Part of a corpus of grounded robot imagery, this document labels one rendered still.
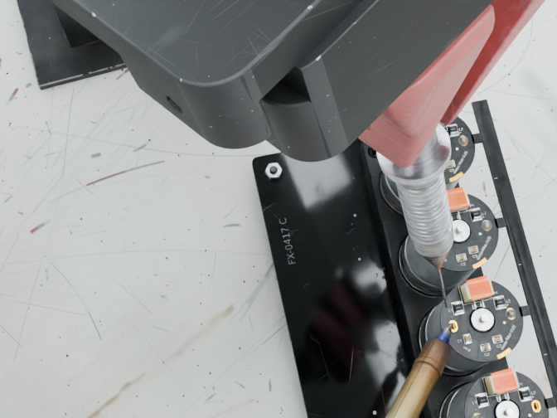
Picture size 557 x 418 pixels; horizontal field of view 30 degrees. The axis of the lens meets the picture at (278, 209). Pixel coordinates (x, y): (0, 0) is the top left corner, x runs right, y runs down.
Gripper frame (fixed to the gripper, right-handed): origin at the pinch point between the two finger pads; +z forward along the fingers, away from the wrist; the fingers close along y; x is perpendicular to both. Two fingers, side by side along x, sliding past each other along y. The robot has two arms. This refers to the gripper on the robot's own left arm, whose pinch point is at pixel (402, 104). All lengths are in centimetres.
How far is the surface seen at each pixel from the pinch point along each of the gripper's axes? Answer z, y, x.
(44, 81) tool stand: 11.5, -2.3, 17.6
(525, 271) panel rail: 11.9, 2.8, -0.7
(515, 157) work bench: 16.9, 8.0, 4.0
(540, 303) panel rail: 12.2, 2.4, -1.6
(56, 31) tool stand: 11.1, -0.6, 18.7
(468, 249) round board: 11.3, 2.1, 0.9
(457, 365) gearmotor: 13.9, -0.3, -0.5
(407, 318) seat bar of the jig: 15.3, 0.2, 2.2
